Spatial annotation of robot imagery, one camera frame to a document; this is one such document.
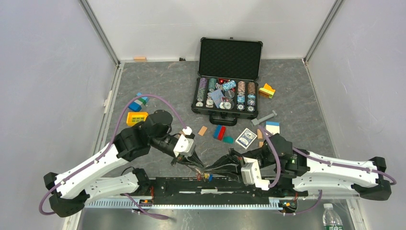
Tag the blue grey green brick stack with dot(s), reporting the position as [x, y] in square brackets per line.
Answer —
[139, 104]

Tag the plastic water bottle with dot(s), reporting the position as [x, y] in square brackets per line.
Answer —
[331, 219]

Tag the yellow window brick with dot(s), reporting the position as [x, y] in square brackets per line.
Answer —
[135, 117]

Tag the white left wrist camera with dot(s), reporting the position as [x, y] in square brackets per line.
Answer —
[185, 145]

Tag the blue playing card box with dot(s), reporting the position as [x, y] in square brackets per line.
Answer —
[246, 138]

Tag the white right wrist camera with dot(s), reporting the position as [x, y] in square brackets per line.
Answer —
[251, 175]

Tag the orange flat block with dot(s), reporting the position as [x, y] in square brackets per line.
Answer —
[202, 131]

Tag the teal flat piece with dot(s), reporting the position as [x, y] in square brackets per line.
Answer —
[228, 139]

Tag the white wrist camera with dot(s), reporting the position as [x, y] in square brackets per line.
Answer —
[185, 145]
[251, 175]

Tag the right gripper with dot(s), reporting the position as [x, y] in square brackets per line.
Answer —
[234, 159]

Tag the wooden block on ledge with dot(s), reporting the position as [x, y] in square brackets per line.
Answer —
[140, 59]

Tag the black poker chip case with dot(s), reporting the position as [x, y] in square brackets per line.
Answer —
[226, 88]

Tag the grey plastic bolt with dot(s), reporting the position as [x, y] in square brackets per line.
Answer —
[257, 121]

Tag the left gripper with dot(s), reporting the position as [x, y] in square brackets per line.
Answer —
[193, 156]

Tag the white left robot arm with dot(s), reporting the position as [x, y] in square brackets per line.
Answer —
[71, 191]

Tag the blue white brick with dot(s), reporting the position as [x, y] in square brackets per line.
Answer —
[273, 127]

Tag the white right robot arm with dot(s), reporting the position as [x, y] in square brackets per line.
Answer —
[277, 165]

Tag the blue red brick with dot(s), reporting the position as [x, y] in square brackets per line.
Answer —
[219, 132]

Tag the yellow orange brick pile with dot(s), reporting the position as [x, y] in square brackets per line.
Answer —
[267, 91]

